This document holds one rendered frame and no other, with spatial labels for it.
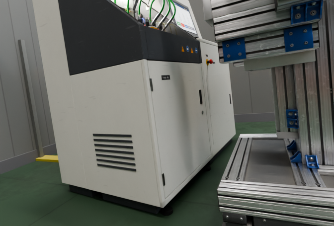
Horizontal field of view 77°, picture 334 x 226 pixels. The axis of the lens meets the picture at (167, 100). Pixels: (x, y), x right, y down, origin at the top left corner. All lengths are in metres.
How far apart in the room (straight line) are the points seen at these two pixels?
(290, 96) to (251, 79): 2.06
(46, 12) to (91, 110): 0.70
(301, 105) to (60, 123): 1.39
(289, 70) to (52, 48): 1.36
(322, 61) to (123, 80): 0.89
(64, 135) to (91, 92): 0.42
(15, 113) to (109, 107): 1.72
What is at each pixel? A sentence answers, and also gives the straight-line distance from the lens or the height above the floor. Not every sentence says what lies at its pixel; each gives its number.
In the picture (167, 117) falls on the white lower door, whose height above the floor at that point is 0.49.
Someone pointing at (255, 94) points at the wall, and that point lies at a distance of 3.19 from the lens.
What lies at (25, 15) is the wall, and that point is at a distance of 3.08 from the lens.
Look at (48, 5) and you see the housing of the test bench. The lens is 1.60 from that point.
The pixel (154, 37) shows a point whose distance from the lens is 1.10.
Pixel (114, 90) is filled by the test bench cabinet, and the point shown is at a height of 0.67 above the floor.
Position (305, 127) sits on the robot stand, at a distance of 1.12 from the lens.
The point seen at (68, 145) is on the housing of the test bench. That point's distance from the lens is 1.55.
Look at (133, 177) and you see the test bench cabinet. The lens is 1.18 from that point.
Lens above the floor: 0.65
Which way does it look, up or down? 4 degrees down
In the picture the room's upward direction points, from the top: 7 degrees counter-clockwise
